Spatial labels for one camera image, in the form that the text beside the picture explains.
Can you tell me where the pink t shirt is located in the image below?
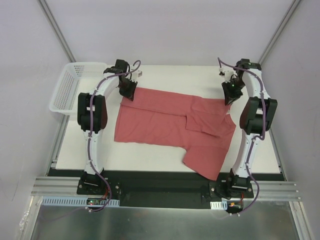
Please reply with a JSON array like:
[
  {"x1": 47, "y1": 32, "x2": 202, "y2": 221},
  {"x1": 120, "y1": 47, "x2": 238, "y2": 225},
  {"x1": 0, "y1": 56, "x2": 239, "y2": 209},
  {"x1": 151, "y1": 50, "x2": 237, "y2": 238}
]
[{"x1": 114, "y1": 87, "x2": 236, "y2": 181}]

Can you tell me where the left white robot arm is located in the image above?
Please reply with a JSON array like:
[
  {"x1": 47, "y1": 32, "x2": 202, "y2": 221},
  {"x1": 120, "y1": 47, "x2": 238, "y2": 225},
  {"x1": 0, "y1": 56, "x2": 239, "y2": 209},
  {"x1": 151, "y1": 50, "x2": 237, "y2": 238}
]
[{"x1": 76, "y1": 59, "x2": 141, "y2": 195}]

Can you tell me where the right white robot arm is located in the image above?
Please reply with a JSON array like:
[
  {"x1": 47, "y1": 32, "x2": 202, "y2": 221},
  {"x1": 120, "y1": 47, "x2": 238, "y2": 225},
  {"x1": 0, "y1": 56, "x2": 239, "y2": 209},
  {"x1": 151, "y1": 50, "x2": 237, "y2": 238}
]
[{"x1": 214, "y1": 58, "x2": 278, "y2": 199}]

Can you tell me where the white plastic basket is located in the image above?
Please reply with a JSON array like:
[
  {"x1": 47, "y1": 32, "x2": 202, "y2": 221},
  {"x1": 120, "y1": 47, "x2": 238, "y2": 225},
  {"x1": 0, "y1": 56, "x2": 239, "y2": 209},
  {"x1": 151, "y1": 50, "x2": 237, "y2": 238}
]
[{"x1": 49, "y1": 62, "x2": 107, "y2": 116}]

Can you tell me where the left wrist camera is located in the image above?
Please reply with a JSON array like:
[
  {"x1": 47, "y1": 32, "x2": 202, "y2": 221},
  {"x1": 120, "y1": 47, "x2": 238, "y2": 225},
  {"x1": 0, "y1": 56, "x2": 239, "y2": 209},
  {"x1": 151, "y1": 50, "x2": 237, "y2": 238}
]
[{"x1": 129, "y1": 70, "x2": 143, "y2": 82}]

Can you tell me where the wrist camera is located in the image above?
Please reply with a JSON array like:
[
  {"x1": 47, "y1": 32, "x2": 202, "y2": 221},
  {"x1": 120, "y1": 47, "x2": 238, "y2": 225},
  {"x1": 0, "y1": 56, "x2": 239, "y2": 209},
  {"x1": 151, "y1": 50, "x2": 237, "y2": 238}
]
[
  {"x1": 219, "y1": 67, "x2": 235, "y2": 83},
  {"x1": 129, "y1": 70, "x2": 143, "y2": 82}
]

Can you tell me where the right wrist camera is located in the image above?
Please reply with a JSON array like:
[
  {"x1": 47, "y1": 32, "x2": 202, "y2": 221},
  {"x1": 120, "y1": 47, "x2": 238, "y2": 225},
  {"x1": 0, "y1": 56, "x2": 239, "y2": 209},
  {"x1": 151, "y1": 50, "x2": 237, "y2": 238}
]
[{"x1": 219, "y1": 67, "x2": 235, "y2": 83}]

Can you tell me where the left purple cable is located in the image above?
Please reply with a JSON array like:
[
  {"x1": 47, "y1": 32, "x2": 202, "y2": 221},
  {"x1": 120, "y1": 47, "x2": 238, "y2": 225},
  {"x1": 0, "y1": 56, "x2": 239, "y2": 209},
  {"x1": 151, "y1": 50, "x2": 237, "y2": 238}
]
[{"x1": 84, "y1": 59, "x2": 142, "y2": 213}]

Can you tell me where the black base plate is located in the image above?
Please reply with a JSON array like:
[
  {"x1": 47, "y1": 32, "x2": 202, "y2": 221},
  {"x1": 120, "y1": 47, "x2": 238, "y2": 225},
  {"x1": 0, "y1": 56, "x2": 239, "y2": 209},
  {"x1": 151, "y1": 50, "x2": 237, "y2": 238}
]
[{"x1": 76, "y1": 169, "x2": 255, "y2": 208}]

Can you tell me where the right white cable duct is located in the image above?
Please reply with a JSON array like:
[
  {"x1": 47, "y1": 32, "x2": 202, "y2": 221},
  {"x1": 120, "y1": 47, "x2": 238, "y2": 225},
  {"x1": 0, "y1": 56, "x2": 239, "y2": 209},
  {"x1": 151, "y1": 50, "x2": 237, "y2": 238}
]
[{"x1": 210, "y1": 200, "x2": 228, "y2": 211}]

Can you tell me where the white cable duct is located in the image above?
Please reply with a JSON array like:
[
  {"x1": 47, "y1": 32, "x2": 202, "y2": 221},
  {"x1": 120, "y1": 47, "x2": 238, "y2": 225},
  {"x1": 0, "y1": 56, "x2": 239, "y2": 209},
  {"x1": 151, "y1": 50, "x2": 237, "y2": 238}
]
[
  {"x1": 42, "y1": 196, "x2": 120, "y2": 208},
  {"x1": 210, "y1": 200, "x2": 228, "y2": 211}
]

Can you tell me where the aluminium rail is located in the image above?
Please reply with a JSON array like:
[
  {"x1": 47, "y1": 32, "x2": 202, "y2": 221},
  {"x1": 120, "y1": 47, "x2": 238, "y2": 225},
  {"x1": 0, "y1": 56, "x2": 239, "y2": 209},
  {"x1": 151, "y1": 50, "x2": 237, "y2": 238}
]
[{"x1": 31, "y1": 176, "x2": 302, "y2": 202}]

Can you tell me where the left white cable duct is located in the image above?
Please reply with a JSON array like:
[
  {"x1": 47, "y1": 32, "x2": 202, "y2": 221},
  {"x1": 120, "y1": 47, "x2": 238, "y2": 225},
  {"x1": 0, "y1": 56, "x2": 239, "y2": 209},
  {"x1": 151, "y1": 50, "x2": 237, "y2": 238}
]
[{"x1": 42, "y1": 196, "x2": 120, "y2": 208}]

